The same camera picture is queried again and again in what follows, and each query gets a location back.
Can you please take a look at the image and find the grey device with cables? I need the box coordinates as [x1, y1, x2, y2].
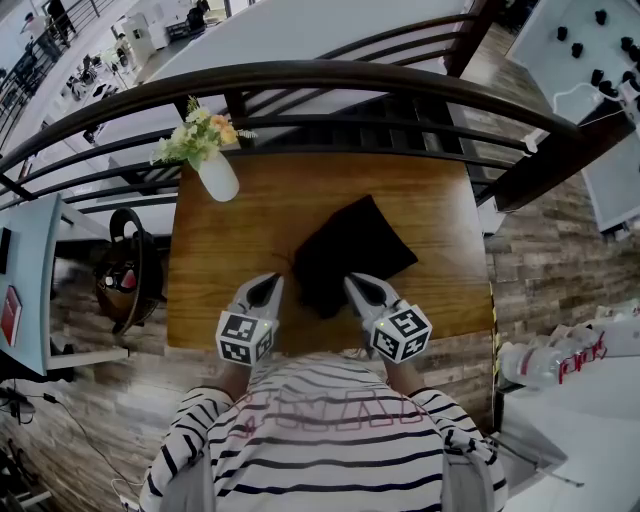
[0, 387, 36, 426]

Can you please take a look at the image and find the black and white striped shirt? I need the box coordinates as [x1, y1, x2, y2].
[139, 352, 509, 512]

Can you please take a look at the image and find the person's left forearm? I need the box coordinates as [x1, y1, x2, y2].
[214, 362, 251, 401]

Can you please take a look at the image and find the black fabric pouch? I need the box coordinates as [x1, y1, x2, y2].
[272, 194, 420, 320]

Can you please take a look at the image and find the white vase with flowers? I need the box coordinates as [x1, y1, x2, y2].
[150, 95, 259, 171]

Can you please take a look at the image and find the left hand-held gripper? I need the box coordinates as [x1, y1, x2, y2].
[215, 272, 285, 369]

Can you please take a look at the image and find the grey shoulder strap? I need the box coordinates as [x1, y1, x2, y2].
[169, 444, 216, 512]
[439, 449, 496, 512]

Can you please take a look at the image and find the white cardboard box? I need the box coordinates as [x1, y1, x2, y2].
[594, 304, 640, 359]

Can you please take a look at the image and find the black floor cable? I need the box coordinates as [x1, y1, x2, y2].
[43, 394, 141, 486]

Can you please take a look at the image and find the white table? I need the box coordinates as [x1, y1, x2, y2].
[504, 0, 640, 126]

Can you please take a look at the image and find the wooden table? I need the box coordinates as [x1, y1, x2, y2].
[0, 0, 640, 211]

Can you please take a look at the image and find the group of black knobs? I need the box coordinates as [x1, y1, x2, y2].
[554, 8, 640, 99]

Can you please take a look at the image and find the person's right forearm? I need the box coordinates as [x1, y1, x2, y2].
[384, 357, 426, 396]

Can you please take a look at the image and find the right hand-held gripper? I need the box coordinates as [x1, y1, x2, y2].
[343, 273, 434, 365]

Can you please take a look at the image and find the white counter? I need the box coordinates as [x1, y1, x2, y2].
[492, 349, 640, 512]

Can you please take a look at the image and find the red book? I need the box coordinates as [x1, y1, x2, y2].
[0, 284, 24, 348]

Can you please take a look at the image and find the light blue desk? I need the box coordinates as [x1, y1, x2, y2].
[0, 192, 64, 377]

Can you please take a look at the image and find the shrink-wrapped water bottle pack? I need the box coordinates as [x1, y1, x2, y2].
[499, 324, 609, 389]

